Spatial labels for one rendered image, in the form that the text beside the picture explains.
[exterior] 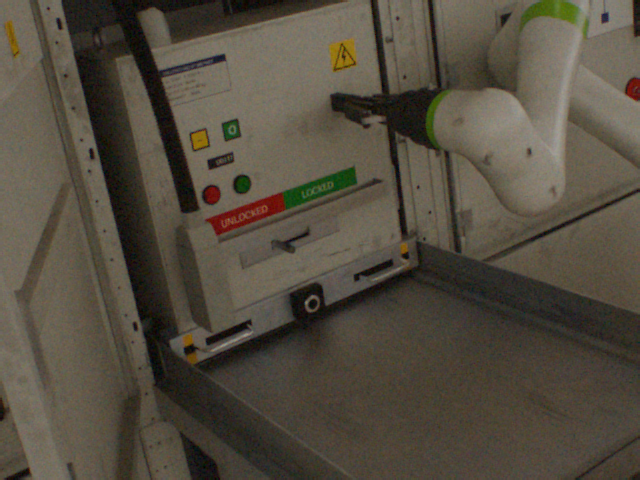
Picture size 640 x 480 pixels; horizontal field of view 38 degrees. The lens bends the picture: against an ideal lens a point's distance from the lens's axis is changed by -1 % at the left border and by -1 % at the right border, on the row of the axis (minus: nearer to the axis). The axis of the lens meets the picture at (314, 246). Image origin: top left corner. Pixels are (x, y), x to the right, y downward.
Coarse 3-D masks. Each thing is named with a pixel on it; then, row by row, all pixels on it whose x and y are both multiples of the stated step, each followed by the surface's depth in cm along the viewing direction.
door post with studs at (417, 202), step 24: (384, 0) 167; (408, 0) 169; (384, 24) 168; (408, 24) 171; (384, 48) 169; (408, 48) 172; (384, 72) 175; (408, 72) 173; (408, 144) 177; (408, 168) 180; (408, 192) 180; (408, 216) 182; (432, 216) 185; (432, 240) 186
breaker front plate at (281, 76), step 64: (128, 64) 140; (256, 64) 153; (320, 64) 160; (192, 128) 149; (256, 128) 155; (320, 128) 163; (384, 128) 171; (256, 192) 158; (256, 256) 161; (320, 256) 169
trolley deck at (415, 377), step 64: (320, 320) 170; (384, 320) 166; (448, 320) 162; (512, 320) 158; (256, 384) 151; (320, 384) 148; (384, 384) 145; (448, 384) 142; (512, 384) 139; (576, 384) 136; (320, 448) 131; (384, 448) 129; (448, 448) 126; (512, 448) 124; (576, 448) 122
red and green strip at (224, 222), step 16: (336, 176) 167; (352, 176) 169; (288, 192) 162; (304, 192) 164; (320, 192) 166; (240, 208) 157; (256, 208) 159; (272, 208) 161; (288, 208) 163; (224, 224) 156; (240, 224) 158
